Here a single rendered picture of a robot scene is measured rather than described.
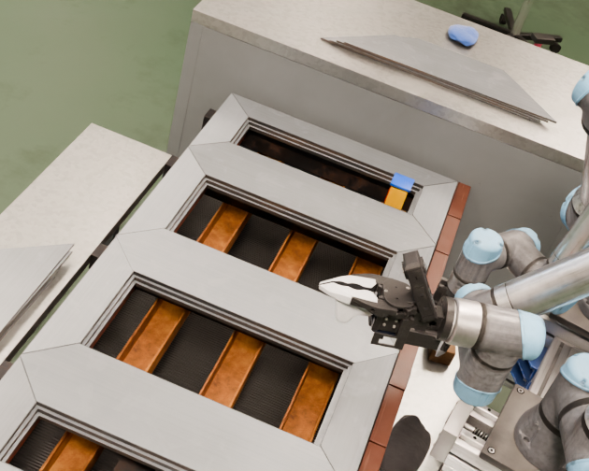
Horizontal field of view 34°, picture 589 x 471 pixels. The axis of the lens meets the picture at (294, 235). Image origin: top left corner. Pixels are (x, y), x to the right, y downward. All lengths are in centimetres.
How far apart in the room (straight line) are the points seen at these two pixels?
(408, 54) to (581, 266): 147
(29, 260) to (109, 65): 231
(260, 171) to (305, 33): 51
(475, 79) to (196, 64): 85
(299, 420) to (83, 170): 94
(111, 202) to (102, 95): 178
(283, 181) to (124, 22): 241
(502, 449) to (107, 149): 145
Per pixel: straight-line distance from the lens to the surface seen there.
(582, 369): 185
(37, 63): 454
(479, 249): 203
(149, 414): 203
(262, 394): 251
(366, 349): 229
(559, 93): 315
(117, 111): 429
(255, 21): 297
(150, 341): 239
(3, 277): 235
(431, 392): 250
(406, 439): 234
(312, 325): 229
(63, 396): 204
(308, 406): 235
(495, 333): 153
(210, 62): 301
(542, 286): 166
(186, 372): 251
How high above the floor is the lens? 244
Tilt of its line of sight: 39 degrees down
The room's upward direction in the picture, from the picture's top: 17 degrees clockwise
